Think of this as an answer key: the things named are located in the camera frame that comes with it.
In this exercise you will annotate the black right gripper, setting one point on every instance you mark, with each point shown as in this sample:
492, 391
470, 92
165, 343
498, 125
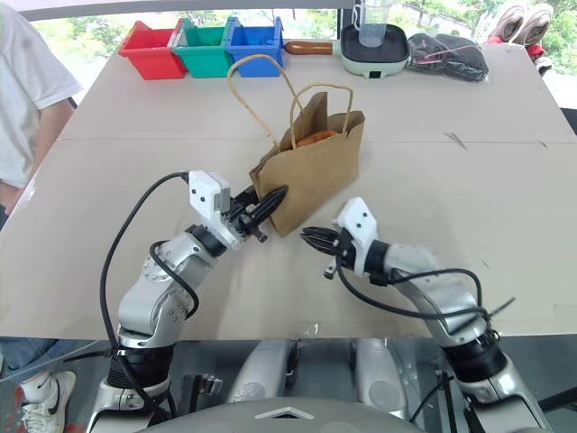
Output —
345, 250

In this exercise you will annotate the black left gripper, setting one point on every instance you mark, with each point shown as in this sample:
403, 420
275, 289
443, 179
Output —
241, 221

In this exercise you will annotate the brown paper bag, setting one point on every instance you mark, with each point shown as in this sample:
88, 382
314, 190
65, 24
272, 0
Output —
315, 180

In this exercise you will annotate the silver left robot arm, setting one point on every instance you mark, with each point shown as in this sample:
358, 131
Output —
153, 297

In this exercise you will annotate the person's bare forearm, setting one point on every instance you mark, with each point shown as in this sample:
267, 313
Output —
47, 135

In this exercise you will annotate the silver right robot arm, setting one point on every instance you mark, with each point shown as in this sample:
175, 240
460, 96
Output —
451, 297

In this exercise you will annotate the orange plush toy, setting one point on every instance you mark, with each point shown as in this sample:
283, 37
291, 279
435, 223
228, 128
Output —
315, 136

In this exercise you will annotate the silver robot leg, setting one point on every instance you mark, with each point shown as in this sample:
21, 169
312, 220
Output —
378, 374
266, 370

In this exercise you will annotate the blue plastic bin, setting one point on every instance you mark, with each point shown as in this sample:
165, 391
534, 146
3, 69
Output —
257, 49

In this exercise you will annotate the green plastic bin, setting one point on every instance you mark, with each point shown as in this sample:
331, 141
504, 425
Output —
203, 54

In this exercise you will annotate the red plastic bin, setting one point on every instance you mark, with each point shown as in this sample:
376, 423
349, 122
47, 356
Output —
151, 56

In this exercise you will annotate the grey robot torso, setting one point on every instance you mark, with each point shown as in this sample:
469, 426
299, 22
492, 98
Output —
288, 417

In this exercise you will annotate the mint electric frying pan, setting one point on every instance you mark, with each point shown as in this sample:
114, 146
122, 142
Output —
374, 56

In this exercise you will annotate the clear plastic measuring cup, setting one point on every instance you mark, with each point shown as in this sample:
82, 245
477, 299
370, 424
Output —
372, 22

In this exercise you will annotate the black cloth in plastic wrap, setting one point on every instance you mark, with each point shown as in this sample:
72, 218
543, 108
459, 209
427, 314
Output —
451, 56

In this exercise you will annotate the person in white shirt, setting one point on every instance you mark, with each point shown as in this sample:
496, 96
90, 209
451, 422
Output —
22, 90

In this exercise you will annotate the pink grey sneaker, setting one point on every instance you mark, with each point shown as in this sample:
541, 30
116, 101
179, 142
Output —
538, 22
507, 22

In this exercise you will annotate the white sneaker with black logo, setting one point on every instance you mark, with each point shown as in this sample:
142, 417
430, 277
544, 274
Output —
47, 403

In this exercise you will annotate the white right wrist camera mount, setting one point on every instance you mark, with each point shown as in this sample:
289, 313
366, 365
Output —
358, 221

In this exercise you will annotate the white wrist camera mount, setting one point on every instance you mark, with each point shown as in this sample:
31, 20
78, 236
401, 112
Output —
205, 194
358, 221

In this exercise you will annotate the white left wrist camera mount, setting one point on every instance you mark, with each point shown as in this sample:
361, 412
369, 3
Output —
205, 194

